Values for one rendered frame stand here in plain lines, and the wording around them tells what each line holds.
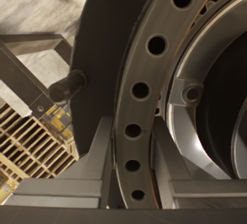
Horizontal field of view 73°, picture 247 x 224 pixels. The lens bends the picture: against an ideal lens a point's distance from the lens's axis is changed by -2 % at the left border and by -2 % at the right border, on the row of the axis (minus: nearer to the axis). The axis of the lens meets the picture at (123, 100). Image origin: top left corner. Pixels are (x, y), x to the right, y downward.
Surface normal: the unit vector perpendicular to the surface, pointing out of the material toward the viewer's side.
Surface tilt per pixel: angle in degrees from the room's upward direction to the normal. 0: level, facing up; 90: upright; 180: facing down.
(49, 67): 90
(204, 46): 90
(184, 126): 90
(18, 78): 90
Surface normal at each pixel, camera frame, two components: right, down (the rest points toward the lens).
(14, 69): -0.10, 0.36
